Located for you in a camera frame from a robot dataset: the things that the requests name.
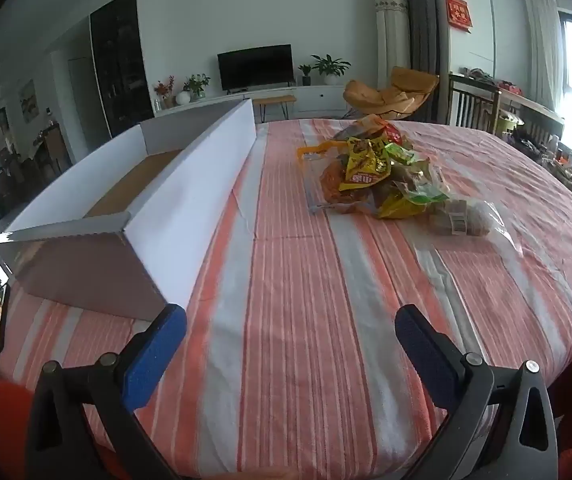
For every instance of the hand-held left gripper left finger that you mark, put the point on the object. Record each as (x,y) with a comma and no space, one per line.
(153,360)

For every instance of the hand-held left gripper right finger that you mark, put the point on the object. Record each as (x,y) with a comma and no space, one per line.
(423,355)

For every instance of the yellow snack pouch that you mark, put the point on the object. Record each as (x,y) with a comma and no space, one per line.
(398,206)

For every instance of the white cardboard box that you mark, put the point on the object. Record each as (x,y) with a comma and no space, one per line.
(186,210)

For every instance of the pile of snack packets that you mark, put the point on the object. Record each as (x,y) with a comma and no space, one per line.
(381,160)

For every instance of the orange striped bed sheet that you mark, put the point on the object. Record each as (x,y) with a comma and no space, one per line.
(316,310)

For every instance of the person's orange garment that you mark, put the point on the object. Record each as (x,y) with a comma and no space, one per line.
(3,425)

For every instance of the wooden slatted railing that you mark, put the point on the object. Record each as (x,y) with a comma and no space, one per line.
(471,102)

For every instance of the white sheer curtain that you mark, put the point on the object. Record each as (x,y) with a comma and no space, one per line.
(543,45)

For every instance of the dark wooden dining furniture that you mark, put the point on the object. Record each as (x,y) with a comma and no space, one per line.
(41,155)

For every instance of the orange lounge chair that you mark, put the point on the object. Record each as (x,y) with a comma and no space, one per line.
(391,95)

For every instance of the round white vase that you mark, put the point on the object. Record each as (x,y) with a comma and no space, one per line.
(183,98)

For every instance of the grey curtain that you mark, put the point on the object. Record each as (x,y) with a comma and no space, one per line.
(423,20)

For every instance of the red flower bouquet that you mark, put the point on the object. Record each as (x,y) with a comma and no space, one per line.
(164,89)

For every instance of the leafy plant in glass vase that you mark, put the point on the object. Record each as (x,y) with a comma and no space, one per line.
(197,85)

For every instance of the white low media cabinet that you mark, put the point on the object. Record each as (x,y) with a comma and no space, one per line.
(316,97)

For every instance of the covered standing air conditioner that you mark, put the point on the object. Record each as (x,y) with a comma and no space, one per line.
(391,35)

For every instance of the wooden bench with hairpin legs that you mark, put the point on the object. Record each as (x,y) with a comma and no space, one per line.
(276,100)

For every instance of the large green potted plant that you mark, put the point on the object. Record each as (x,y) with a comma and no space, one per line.
(331,67)

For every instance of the black glass display cabinet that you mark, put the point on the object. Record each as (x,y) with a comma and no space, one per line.
(118,60)

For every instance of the small green potted plant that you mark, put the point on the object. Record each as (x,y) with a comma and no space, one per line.
(305,72)

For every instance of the black flat television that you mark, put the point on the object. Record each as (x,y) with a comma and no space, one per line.
(256,67)

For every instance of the red wall hanging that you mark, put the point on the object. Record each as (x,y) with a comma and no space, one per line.
(458,12)

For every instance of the framed wall picture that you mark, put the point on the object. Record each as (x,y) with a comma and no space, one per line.
(29,101)

